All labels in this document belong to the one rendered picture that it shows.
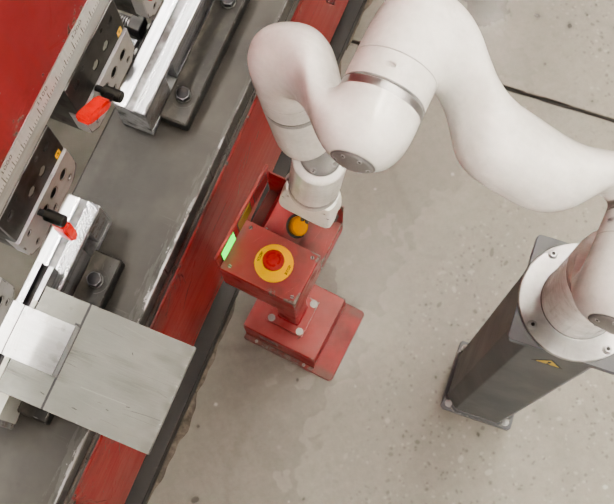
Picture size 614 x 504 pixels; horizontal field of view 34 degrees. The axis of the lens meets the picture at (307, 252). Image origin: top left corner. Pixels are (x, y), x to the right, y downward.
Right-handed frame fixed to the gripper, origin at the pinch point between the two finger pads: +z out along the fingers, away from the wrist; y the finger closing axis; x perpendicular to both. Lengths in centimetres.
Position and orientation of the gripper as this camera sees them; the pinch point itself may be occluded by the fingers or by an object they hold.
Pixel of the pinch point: (308, 212)
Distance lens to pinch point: 182.3
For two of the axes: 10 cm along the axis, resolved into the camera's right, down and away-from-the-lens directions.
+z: -0.5, 2.2, 9.7
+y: 8.9, 4.5, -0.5
